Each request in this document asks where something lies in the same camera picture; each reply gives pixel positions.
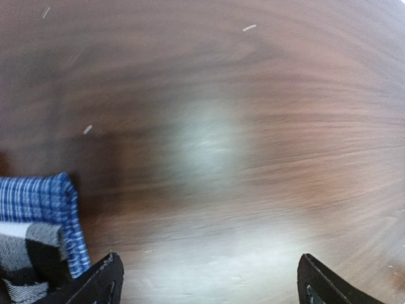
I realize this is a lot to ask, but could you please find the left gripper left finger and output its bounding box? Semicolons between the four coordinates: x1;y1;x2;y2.
35;253;124;304

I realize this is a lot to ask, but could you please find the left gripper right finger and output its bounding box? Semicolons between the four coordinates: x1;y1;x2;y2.
297;253;382;304

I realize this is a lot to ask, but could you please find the black white checked shirt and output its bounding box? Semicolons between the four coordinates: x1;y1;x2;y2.
1;222;72;303

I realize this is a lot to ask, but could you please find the blue shirt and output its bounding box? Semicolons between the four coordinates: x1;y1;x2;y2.
1;173;91;278

